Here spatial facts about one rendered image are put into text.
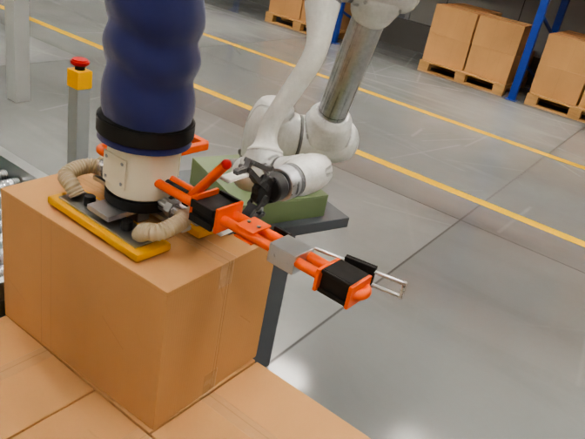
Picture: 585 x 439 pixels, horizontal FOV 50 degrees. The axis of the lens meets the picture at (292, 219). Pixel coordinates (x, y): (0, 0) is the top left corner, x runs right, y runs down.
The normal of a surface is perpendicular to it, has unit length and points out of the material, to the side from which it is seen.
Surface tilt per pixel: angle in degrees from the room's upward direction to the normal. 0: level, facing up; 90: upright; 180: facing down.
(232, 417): 0
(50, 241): 90
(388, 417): 0
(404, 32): 90
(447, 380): 0
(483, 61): 90
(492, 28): 90
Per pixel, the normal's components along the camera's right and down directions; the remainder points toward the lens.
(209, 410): 0.18, -0.87
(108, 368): -0.57, 0.28
